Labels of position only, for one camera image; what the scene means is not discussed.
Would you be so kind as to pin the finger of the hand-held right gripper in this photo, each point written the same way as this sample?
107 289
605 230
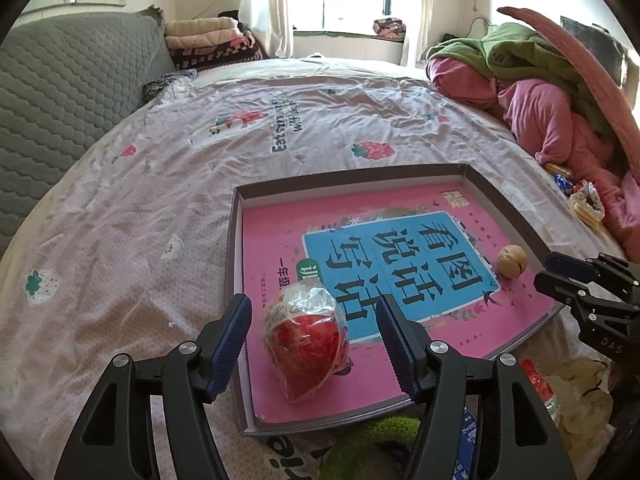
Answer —
567 264
565 290

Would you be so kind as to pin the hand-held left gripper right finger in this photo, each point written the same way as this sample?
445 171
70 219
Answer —
395 350

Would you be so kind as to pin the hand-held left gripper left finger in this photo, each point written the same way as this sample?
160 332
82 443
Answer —
232 340

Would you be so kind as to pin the red fruit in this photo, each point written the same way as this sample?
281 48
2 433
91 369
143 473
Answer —
305 350

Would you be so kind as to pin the small tan walnut ball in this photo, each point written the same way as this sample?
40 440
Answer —
510 260

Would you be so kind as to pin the yellow patterned pouch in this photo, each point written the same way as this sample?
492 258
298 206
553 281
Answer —
590 205

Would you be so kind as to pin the cream plastic bag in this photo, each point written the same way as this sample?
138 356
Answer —
585 410

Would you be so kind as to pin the blue snack packet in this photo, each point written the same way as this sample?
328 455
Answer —
564 183
468 432

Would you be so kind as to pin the red label plastic packet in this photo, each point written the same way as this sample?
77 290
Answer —
537 385

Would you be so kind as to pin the green plush toy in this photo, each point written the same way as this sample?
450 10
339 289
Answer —
370 445

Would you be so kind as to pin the pink and blue book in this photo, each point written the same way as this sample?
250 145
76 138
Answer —
280 230

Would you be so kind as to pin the pink garment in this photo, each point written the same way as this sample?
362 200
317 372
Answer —
550 115

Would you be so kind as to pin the strawberry print bedsheet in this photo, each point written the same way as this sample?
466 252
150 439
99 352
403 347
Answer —
125 210

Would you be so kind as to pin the dusty pink padded cover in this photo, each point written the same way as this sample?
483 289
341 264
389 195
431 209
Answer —
585 65

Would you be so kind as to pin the green garment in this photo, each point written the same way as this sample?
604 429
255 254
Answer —
520 55

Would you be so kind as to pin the dark framed panel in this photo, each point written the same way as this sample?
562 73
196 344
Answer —
600 40

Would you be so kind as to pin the dark patterned cloth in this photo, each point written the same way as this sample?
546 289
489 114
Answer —
165 85

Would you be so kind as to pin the dark checkered folded blanket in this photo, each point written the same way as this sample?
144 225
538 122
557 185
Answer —
220 57

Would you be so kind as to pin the white curtain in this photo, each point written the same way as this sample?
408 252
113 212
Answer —
430 5
265 5

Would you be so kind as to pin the patterned bag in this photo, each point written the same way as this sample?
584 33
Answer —
389 29

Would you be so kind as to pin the grey quilted headboard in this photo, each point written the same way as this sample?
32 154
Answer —
60 95

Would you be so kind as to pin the pink folded blanket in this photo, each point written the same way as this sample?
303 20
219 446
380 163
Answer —
210 40

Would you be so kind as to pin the window sill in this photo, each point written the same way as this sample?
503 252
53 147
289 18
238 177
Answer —
345 45

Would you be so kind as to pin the cream folded blanket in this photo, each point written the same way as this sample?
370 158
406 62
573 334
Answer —
200 26

